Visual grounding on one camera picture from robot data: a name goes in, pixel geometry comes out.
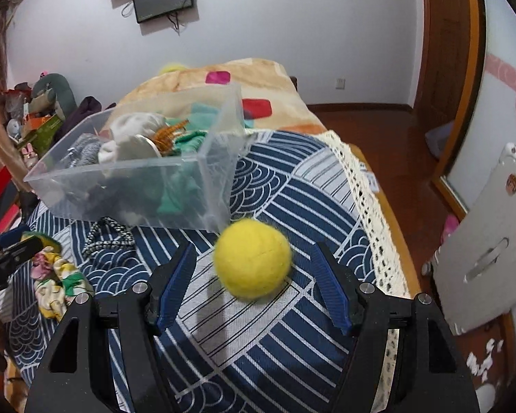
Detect orange striped soft toy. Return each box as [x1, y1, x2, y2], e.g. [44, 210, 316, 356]
[151, 119, 191, 156]

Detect wooden door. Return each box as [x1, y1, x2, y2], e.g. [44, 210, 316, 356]
[419, 0, 487, 220]

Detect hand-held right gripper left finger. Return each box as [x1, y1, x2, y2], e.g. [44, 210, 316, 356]
[23, 241, 197, 413]

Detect green cloth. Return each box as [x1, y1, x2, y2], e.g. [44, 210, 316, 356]
[172, 131, 208, 156]

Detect clear plastic storage bin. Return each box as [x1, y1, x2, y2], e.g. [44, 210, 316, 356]
[23, 84, 247, 231]

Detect black white braided cord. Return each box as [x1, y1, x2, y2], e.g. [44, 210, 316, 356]
[82, 218, 135, 257]

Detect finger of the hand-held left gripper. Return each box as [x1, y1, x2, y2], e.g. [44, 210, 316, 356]
[0, 233, 44, 267]

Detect grey green plush toy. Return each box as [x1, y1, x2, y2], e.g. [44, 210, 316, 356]
[29, 72, 78, 117]

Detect white cloth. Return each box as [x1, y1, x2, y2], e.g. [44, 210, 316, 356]
[97, 113, 168, 165]

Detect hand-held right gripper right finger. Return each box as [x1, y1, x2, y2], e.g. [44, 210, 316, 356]
[311, 242, 483, 413]

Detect teal cloth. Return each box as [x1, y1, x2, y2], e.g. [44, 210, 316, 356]
[185, 101, 224, 132]

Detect green cardboard box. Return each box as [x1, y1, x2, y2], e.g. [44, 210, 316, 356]
[18, 116, 66, 152]

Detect floral fabric scrunchie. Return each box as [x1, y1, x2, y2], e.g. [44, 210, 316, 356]
[30, 247, 95, 322]

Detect white paper scraps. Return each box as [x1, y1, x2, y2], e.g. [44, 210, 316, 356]
[465, 338, 506, 383]

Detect white plastic stool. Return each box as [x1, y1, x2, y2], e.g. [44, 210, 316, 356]
[422, 141, 516, 336]

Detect grey knit cloth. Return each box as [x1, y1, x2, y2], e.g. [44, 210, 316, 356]
[62, 133, 101, 169]

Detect blue wave pattern blanket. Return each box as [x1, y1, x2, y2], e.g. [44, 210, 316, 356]
[0, 130, 409, 413]

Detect dark purple cloth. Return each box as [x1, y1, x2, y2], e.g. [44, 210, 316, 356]
[64, 97, 117, 127]

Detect yellow felt ball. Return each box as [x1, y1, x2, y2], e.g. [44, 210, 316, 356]
[214, 219, 293, 300]

